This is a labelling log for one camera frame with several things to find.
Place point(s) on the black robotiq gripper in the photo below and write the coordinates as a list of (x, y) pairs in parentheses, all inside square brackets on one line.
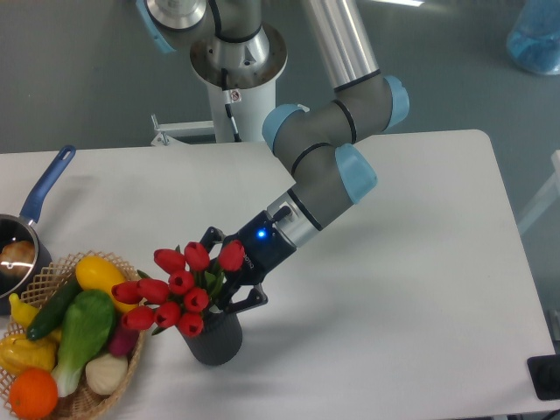
[(264, 250)]

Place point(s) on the red tulip bouquet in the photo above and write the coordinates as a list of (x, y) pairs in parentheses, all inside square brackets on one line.
[(185, 298)]

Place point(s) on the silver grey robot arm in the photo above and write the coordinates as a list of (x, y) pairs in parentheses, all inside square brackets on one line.
[(239, 57)]

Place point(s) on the dark grey ribbed vase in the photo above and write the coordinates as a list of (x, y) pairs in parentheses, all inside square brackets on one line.
[(219, 341)]

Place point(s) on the purple red radish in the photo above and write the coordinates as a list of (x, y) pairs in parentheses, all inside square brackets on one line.
[(122, 341)]

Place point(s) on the yellow squash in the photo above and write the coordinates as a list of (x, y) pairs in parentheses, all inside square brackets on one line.
[(95, 273)]

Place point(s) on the green bok choy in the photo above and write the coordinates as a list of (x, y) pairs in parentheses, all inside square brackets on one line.
[(86, 327)]

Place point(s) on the white garlic bulb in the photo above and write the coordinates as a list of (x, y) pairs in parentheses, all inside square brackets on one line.
[(105, 373)]

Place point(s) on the dark green cucumber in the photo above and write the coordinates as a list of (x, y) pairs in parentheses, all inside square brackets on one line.
[(51, 315)]

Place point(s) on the yellow banana pepper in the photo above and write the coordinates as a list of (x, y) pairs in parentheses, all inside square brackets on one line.
[(22, 312)]

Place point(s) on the brown bread roll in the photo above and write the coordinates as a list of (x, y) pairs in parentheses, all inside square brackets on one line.
[(17, 259)]

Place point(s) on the yellow pumpkin gourd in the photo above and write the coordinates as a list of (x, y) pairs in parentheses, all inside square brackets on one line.
[(19, 354)]

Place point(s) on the orange fruit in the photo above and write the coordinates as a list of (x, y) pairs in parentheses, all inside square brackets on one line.
[(34, 394)]

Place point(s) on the black device at edge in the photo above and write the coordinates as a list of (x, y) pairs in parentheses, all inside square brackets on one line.
[(544, 373)]

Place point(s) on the blue plastic bag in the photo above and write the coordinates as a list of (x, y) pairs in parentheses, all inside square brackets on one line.
[(533, 43)]

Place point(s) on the blue handled saucepan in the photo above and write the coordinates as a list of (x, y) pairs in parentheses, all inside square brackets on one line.
[(15, 228)]

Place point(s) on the white frame at right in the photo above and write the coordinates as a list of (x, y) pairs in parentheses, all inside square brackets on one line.
[(546, 195)]

